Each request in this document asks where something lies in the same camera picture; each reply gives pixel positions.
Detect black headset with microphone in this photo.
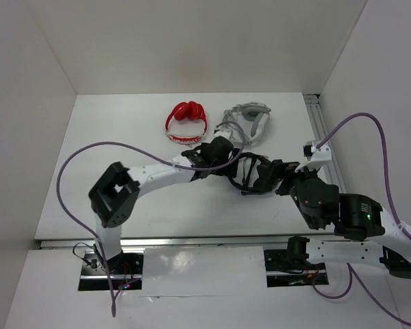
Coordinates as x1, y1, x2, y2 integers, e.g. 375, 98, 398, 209
227, 152, 272, 195

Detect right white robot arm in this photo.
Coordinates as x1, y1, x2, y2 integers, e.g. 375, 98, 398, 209
272, 160, 411, 280

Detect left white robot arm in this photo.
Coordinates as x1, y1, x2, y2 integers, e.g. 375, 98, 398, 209
88, 136, 242, 273

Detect grey white headphones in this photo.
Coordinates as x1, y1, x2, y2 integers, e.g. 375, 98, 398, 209
221, 102, 271, 147

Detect red folded headphones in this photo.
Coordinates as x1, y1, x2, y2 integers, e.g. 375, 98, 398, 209
164, 101, 208, 145

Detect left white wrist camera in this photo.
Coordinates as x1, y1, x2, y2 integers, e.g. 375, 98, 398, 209
213, 124, 240, 143

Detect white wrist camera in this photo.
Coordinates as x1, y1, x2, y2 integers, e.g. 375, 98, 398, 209
295, 141, 332, 173
213, 124, 240, 143

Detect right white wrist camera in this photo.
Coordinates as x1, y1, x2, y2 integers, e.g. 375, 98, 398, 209
295, 141, 332, 173

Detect aluminium rail right side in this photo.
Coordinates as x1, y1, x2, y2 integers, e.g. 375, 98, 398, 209
303, 94, 347, 193

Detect aluminium rail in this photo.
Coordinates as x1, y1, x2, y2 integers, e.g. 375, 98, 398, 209
37, 233, 326, 248
303, 94, 347, 193

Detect aluminium rail front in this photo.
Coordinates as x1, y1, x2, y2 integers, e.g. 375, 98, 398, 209
37, 233, 326, 248

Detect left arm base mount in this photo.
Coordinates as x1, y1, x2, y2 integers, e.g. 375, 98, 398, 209
72, 242, 145, 291

